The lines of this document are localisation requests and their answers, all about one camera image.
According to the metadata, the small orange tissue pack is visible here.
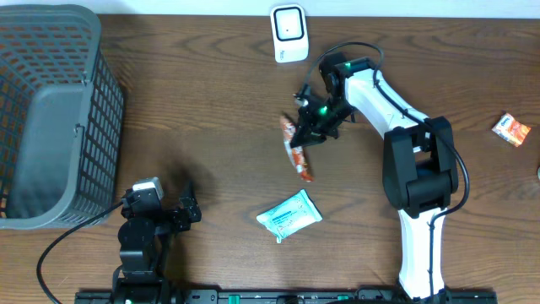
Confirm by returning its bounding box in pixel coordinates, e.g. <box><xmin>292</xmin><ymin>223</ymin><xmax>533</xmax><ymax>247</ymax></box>
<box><xmin>492</xmin><ymin>113</ymin><xmax>531</xmax><ymax>147</ymax></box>

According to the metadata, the white barcode scanner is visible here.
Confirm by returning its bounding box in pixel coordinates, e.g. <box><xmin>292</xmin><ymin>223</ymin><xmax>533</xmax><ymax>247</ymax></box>
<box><xmin>270</xmin><ymin>4</ymin><xmax>309</xmax><ymax>63</ymax></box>

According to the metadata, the left black cable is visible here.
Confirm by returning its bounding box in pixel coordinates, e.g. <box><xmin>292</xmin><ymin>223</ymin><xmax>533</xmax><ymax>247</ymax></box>
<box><xmin>35</xmin><ymin>201</ymin><xmax>126</xmax><ymax>304</ymax></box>

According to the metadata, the red orange snack packet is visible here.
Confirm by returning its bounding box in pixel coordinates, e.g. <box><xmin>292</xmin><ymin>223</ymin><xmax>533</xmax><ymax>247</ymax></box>
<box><xmin>279</xmin><ymin>115</ymin><xmax>314</xmax><ymax>182</ymax></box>

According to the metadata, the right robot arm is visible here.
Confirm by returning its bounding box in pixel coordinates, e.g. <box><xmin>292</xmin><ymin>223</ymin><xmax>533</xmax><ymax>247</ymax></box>
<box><xmin>289</xmin><ymin>52</ymin><xmax>458</xmax><ymax>303</ymax></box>

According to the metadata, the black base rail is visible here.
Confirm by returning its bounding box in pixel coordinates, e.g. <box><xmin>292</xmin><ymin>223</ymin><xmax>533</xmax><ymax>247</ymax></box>
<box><xmin>74</xmin><ymin>287</ymin><xmax>498</xmax><ymax>304</ymax></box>

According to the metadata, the right black cable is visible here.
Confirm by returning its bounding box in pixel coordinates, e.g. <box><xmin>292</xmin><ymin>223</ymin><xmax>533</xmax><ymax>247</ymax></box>
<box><xmin>301</xmin><ymin>41</ymin><xmax>471</xmax><ymax>299</ymax></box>

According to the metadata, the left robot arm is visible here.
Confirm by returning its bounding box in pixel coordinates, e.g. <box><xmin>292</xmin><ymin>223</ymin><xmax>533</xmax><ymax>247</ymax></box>
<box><xmin>111</xmin><ymin>178</ymin><xmax>202</xmax><ymax>304</ymax></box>

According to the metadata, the teal wet wipes pack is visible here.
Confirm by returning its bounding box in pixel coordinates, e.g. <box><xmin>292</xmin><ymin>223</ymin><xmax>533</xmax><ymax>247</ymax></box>
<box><xmin>256</xmin><ymin>189</ymin><xmax>322</xmax><ymax>243</ymax></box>

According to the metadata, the grey plastic mesh basket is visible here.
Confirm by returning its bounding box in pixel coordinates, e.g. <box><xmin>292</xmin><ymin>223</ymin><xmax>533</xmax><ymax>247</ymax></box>
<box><xmin>1</xmin><ymin>4</ymin><xmax>125</xmax><ymax>230</ymax></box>

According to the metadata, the black cable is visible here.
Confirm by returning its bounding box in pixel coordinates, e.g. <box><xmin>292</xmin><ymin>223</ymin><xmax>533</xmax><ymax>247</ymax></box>
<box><xmin>35</xmin><ymin>201</ymin><xmax>126</xmax><ymax>304</ymax></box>
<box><xmin>301</xmin><ymin>41</ymin><xmax>471</xmax><ymax>299</ymax></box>

